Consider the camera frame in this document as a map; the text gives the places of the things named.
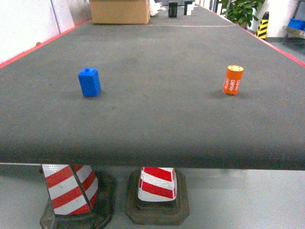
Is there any blue rectangular plastic part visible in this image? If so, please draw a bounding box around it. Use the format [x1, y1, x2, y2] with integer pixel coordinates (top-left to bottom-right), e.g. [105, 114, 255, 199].
[78, 68, 102, 97]

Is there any orange cylindrical cap 4680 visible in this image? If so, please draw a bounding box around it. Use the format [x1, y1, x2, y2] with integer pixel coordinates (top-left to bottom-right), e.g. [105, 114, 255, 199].
[222, 65, 244, 95]

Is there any metal shelf rack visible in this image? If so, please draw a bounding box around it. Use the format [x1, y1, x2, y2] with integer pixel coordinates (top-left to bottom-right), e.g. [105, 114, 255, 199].
[284, 0, 305, 42]

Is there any right red white cone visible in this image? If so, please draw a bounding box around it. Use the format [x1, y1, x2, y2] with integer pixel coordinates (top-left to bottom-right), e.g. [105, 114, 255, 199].
[125, 167, 190, 226]

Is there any red white cone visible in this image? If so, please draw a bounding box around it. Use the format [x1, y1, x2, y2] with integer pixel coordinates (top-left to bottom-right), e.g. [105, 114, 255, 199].
[40, 163, 117, 229]
[125, 167, 190, 226]

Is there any white foam packaging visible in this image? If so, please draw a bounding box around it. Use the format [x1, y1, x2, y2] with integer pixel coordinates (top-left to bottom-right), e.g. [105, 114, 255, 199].
[149, 0, 166, 17]

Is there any left red white cone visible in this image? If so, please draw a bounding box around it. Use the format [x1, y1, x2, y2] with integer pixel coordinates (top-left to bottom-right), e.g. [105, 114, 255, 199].
[40, 163, 117, 229]

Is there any black box on table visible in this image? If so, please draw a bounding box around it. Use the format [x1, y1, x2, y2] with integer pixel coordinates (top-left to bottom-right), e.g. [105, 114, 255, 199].
[168, 2, 178, 18]

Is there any large open cardboard box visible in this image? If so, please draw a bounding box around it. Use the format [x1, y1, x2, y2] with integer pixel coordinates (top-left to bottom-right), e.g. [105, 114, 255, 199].
[89, 0, 150, 24]

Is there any black and white box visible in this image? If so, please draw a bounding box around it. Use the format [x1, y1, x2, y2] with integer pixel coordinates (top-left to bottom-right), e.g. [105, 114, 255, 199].
[184, 0, 194, 16]

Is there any yellow black traffic cone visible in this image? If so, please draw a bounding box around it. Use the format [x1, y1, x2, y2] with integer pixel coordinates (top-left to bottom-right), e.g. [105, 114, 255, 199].
[255, 11, 269, 40]

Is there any green potted plant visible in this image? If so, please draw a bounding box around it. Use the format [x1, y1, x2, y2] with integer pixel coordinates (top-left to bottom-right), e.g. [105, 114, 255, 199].
[217, 0, 265, 28]

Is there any blue storage bin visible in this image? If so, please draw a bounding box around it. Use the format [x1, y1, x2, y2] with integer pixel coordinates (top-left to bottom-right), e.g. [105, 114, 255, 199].
[288, 18, 305, 30]

